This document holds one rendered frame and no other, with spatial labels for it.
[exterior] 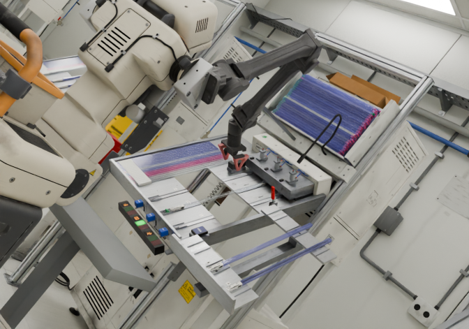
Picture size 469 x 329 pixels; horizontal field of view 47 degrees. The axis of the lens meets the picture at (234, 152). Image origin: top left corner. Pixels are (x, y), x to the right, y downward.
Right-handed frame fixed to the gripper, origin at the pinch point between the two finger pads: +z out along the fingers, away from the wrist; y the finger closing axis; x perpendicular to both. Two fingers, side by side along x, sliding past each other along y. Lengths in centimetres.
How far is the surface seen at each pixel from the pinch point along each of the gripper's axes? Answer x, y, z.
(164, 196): 26.5, 9.1, 14.6
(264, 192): -13.8, -6.3, 14.8
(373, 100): -97, 17, -5
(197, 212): 19.8, -7.3, 14.3
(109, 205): 12, 121, 95
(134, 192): 36.0, 18.4, 15.4
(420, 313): -127, -29, 122
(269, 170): -20.5, 0.1, 9.0
